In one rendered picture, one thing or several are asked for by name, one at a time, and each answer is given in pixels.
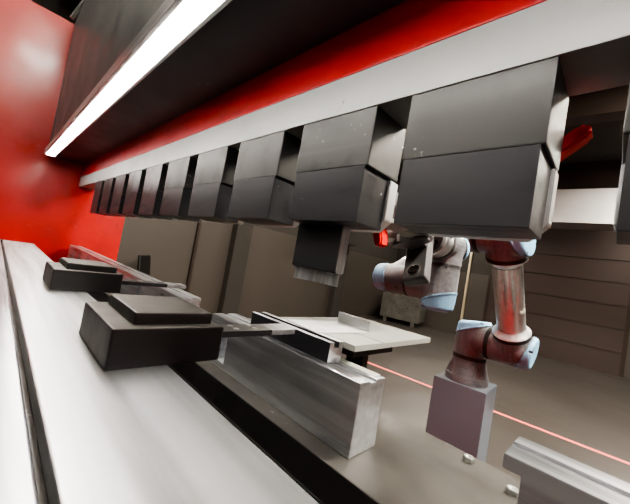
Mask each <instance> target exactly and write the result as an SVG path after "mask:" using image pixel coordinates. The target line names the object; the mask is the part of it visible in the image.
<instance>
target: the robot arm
mask: <svg viewBox="0 0 630 504"><path fill-rule="evenodd" d="M396 205H397V201H396ZM396 205H395V206H394V212H393V218H392V222H391V224H389V225H388V226H387V227H386V228H385V229H386V230H387V239H388V242H387V246H389V247H393V248H398V249H406V248H407V253H406V256H405V257H403V258H401V259H400V260H398V261H397V262H395V263H393V264H389V263H380V264H378V265H377V266H376V267H375V269H374V271H373V274H372V279H373V280H372V281H373V284H374V286H375V287H376V288H377V289H380V290H383V291H386V292H392V293H397V294H401V295H406V296H409V297H414V298H418V299H420V301H421V303H420V305H421V307H422V308H425V309H429V310H433V311H438V312H444V313H449V312H452V311H453V309H454V305H455V302H456V297H457V289H458V282H459V276H460V269H461V266H462V261H464V260H465V259H466V258H467V256H468V255H469V252H476V253H485V255H486V261H487V262H488V263H489V264H490V265H492V275H493V287H494V300H495V312H496V324H495V325H494V326H493V327H492V323H490V322H482V321H472V320H460V321H459V322H458V325H457V330H456V336H455V343H454V349H453V356H452V358H451V360H450V362H449V363H448V365H447V367H446V369H445V376H446V377H447V378H449V379H450V380H452V381H455V382H457V383H460V384H463V385H466V386H469V387H474V388H480V389H486V388H488V385H489V379H488V374H487V368H486V361H487V359H489V360H493V361H496V362H499V363H502V364H505V365H508V366H512V367H514V368H518V369H522V370H529V369H530V368H531V367H532V366H533V364H534V361H535V359H536V356H537V353H538V349H539V339H538V338H536V337H532V331H531V329H530V328H529V327H528V326H526V314H525V294H524V273H523V264H524V263H526V262H527V261H528V259H529V257H530V256H532V255H533V254H534V252H535V248H536V245H535V243H536V240H532V241H531V242H514V241H498V240H482V239H466V238H450V237H434V236H431V235H429V234H427V233H416V232H413V231H411V230H409V229H406V228H404V227H402V226H399V225H397V224H395V223H394V217H395V211H396Z"/></svg>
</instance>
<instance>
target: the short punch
mask: <svg viewBox="0 0 630 504"><path fill-rule="evenodd" d="M350 232H351V228H350V227H347V226H344V225H326V224H304V223H299V228H298V234H297V240H296V245H295V251H294V256H293V262H292V264H293V266H296V267H295V273H294V277H295V278H299V279H304V280H308V281H312V282H317V283H321V284H326V285H330V286H334V287H337V286H338V280H339V275H340V274H341V275H342V274H343V273H344V267H345V261H346V255H347V250H348V244H349V238H350Z"/></svg>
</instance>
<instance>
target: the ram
mask: <svg viewBox="0 0 630 504"><path fill-rule="evenodd" d="M553 57H559V58H560V62H561V66H562V71H563V75H564V79H565V84H566V88H567V93H568V97H569V96H574V95H580V94H585V93H590V92H595V91H600V90H605V89H610V88H615V87H620V86H625V85H629V82H630V0H406V1H404V2H402V3H400V4H398V5H396V6H394V7H392V8H390V9H389V10H387V11H385V12H383V13H381V14H379V15H377V16H375V17H373V18H371V19H369V20H367V21H365V22H363V23H361V24H359V25H357V26H355V27H353V28H351V29H349V30H347V31H345V32H343V33H341V34H339V35H337V36H336V37H334V38H332V39H330V40H328V41H326V42H324V43H322V44H320V45H318V46H316V47H314V48H312V49H310V50H308V51H306V52H304V53H302V54H300V55H298V56H296V57H294V58H292V59H290V60H288V61H286V62H284V63H282V64H281V65H279V66H277V67H275V68H273V69H271V70H269V71H267V72H265V73H263V74H261V75H259V76H257V77H255V78H253V79H251V80H249V81H247V82H245V83H243V84H241V85H239V86H237V87H235V88H233V89H231V90H229V91H228V92H226V93H224V94H222V95H220V96H218V97H216V98H214V99H212V100H210V101H208V102H206V103H204V104H202V105H200V106H198V107H196V108H194V109H192V110H190V111H188V112H186V113H184V114H182V115H180V116H178V117H176V118H174V119H173V120H171V121H169V122H167V123H165V124H163V125H161V126H159V127H157V128H155V129H153V130H151V131H149V132H147V133H145V134H143V135H141V136H139V137H137V138H135V139H133V140H131V141H129V142H127V143H125V144H123V145H121V146H120V147H118V148H116V149H114V150H112V151H110V152H108V153H106V154H104V155H102V156H100V157H98V158H96V159H94V160H92V161H90V162H88V163H86V164H84V165H83V168H82V173H81V178H80V183H79V187H82V188H86V189H90V190H95V185H96V182H98V181H102V180H104V181H105V180H106V179H109V178H113V177H114V178H116V177H117V176H120V175H124V174H129V175H130V173H131V172H135V171H139V170H142V169H143V170H146V171H147V168H150V167H153V166H157V165H161V164H165V165H168V166H169V162H172V161H175V160H179V159H183V158H186V157H190V156H191V157H193V158H196V159H198V156H199V154H201V153H205V152H208V151H212V150H216V149H219V148H223V147H227V146H229V147H232V148H234V149H236V150H239V149H240V143H241V142H245V141H249V140H252V139H256V138H260V137H263V136H267V135H271V134H274V133H278V132H282V131H286V132H288V133H290V134H292V135H294V136H295V137H297V138H299V139H301V140H302V134H303V129H304V125H307V124H311V123H315V122H318V121H322V120H326V119H329V118H333V117H337V116H340V115H344V114H348V113H351V112H355V111H359V110H362V109H366V108H370V107H373V106H379V107H380V108H381V109H383V110H384V111H385V112H386V113H387V114H388V115H389V116H390V117H392V118H393V119H394V120H395V121H396V122H397V123H398V124H399V125H401V126H402V127H403V128H404V129H407V124H408V118H409V112H410V106H411V100H412V96H414V95H417V94H421V93H425V92H428V91H432V90H436V89H439V88H443V87H447V86H450V85H454V84H458V83H461V82H465V81H469V80H472V79H476V78H480V77H483V76H487V75H491V74H494V73H498V72H502V71H505V70H509V69H513V68H516V67H520V66H524V65H527V64H531V63H535V62H538V61H542V60H546V59H549V58H553Z"/></svg>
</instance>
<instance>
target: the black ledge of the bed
mask: <svg viewBox="0 0 630 504"><path fill-rule="evenodd" d="M170 366H171V367H173V368H174V369H175V370H176V371H177V372H178V373H179V374H180V375H181V376H183V377H184V378H185V379H186V380H187V381H188V382H189V383H190V384H191V385H193V386H194V387H195V388H196V389H197V390H198V391H199V392H200V393H202V394H203V395H204V396H205V397H206V398H207V399H208V400H209V401H210V402H212V403H213V404H214V405H215V406H216V407H217V408H218V409H219V410H220V411H222V412H223V413H224V414H225V415H226V416H227V417H228V418H229V419H231V420H232V421H233V422H234V423H235V424H236V425H237V426H238V427H239V428H241V429H242V430H243V431H244V432H245V433H246V434H247V435H248V436H249V437H251V438H252V439H253V440H254V441H255V442H256V443H257V444H258V445H260V446H261V447H262V448H263V449H264V450H265V451H266V452H267V453H268V454H270V455H271V456H272V457H273V458H274V459H275V460H276V461H277V462H279V463H280V464H281V465H282V466H283V467H284V468H285V469H286V470H287V471H289V472H290V473H291V474H292V475H293V476H294V477H295V478H296V479H297V480H299V481H300V482H301V483H302V484H303V485H304V486H305V487H306V488H308V489H309V490H310V491H311V492H312V493H313V494H314V495H315V496H316V497H318V498H319V499H320V500H321V501H322V502H323V503H324V504H517V501H518V497H517V498H515V497H513V496H510V495H509V494H508V493H507V492H506V491H505V489H506V486H507V485H509V484H510V485H512V486H515V487H516V488H517V489H518V490H519V487H520V480H518V479H516V478H514V477H512V476H510V475H508V474H506V473H504V472H502V471H500V470H498V469H496V468H494V467H493V466H491V465H489V464H487V463H485V462H483V461H481V460H479V459H477V458H475V457H474V459H475V463H474V464H469V463H467V462H465V461H464V459H463V454H467V453H466V452H464V451H462V450H460V449H458V448H456V447H454V446H452V445H450V444H448V443H446V442H444V441H442V440H440V439H438V438H437V437H435V436H433V435H431V434H429V433H427V432H425V431H423V430H421V429H419V428H417V427H415V426H413V425H411V424H410V423H408V422H406V421H404V420H402V419H400V418H398V417H396V416H394V415H392V414H390V413H388V412H386V411H384V410H383V409H381V408H380V413H379V420H378V426H377V432H376V438H375V444H374V446H373V447H371V448H369V449H367V450H365V451H363V452H361V453H359V454H357V455H355V456H353V457H352V458H350V459H347V458H346V457H344V456H343V455H342V454H340V453H339V452H337V451H336V450H335V449H333V448H332V447H330V446H329V445H328V444H326V443H325V442H323V441H322V440H321V439H319V438H318V437H316V436H315V435H313V434H312V433H311V432H309V431H308V430H306V429H305V428H304V427H302V426H301V425H299V424H298V423H297V422H295V421H294V420H292V419H291V418H290V417H288V416H287V415H285V414H284V413H282V412H281V411H280V410H278V409H277V408H275V407H274V406H273V405H271V404H270V403H268V402H267V401H266V400H264V399H263V398H261V397H260V396H259V395H257V394H256V393H254V392H253V391H251V390H250V389H249V388H247V387H246V386H244V385H243V384H242V383H240V382H239V381H237V380H236V379H235V378H233V377H232V376H230V375H229V374H227V373H226V372H225V371H223V370H222V369H220V368H219V367H218V366H216V365H215V364H213V363H212V362H211V361H200V362H190V363H181V364H171V365H170Z"/></svg>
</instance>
